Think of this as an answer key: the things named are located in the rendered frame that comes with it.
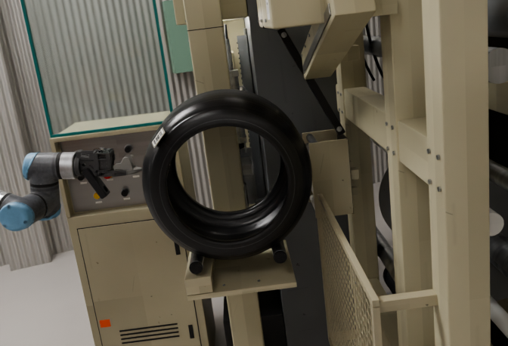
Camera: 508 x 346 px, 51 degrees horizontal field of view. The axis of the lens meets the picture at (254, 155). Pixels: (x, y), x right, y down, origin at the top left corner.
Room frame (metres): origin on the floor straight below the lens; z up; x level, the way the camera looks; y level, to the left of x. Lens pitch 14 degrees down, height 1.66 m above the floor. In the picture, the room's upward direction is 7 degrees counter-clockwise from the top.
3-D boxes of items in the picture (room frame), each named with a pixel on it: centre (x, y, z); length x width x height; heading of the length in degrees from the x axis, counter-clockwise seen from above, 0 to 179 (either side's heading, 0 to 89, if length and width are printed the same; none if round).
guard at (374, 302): (1.56, -0.24, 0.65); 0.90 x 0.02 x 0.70; 1
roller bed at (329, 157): (2.01, -0.28, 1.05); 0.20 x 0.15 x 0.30; 1
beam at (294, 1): (1.66, -0.20, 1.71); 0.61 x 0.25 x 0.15; 1
